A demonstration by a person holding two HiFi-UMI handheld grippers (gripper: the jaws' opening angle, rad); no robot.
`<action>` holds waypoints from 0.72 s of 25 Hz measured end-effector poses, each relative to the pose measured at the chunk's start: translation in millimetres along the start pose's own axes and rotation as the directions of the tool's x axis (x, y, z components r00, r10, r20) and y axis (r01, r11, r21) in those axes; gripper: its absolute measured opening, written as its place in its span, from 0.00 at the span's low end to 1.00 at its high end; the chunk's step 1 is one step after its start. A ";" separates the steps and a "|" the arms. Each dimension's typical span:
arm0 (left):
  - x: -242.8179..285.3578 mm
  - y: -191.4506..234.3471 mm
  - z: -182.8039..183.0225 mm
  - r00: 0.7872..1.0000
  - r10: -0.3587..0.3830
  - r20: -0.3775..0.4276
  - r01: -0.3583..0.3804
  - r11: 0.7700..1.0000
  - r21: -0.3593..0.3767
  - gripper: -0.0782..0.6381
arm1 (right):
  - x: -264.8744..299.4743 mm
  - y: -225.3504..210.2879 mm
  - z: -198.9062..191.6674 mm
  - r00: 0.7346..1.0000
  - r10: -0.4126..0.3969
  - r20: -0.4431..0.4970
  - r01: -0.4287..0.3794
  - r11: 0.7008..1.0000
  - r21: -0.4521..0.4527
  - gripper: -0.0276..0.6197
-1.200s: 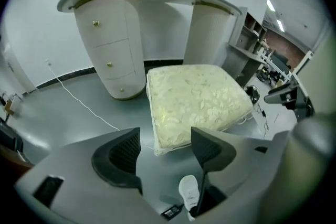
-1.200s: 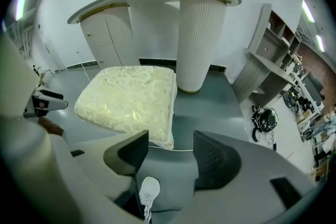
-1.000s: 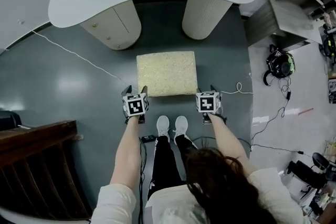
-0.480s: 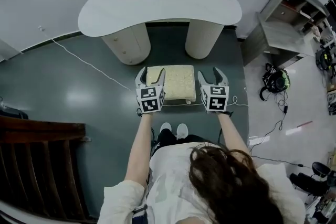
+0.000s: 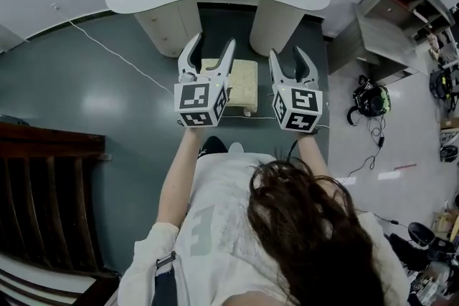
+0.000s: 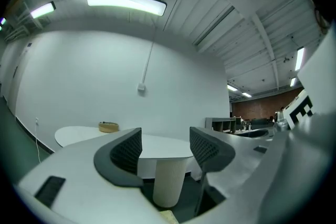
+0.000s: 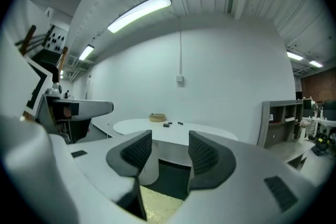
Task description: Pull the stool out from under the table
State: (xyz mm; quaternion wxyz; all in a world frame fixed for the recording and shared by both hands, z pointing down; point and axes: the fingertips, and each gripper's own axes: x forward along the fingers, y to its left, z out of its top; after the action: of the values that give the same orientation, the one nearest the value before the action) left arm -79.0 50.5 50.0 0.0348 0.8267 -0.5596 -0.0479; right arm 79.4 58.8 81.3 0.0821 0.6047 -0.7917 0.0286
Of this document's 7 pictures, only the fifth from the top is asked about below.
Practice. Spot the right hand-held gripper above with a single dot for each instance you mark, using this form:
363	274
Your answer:
305	100

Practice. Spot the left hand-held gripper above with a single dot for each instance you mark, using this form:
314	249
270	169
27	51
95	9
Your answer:
195	96

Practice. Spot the cream cushioned stool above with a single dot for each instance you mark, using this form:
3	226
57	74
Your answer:
244	82

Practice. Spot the person's left forearm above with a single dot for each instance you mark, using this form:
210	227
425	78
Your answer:
179	182

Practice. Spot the person's right forearm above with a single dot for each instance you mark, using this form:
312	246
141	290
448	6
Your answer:
312	154

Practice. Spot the black headset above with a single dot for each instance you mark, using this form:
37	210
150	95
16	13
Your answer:
373	100

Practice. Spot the person's black trousers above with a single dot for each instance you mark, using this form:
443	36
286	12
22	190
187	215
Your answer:
214	146

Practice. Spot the person's right white shoe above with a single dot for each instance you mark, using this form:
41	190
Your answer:
236	148

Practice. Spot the grey shelf cabinet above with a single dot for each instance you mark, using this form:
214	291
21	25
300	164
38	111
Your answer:
380	28

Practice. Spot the person's white shirt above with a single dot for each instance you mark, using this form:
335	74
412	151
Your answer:
215	208

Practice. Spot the red tape strip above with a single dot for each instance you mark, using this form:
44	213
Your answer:
405	167

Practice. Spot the black and yellow device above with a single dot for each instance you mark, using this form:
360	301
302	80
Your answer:
442	82

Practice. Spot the black swivel chair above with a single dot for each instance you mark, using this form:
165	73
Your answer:
419	236

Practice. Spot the white ridged panel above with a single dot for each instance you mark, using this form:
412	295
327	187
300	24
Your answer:
39	283

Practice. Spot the dark wooden slatted bed frame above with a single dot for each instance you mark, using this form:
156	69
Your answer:
46	197

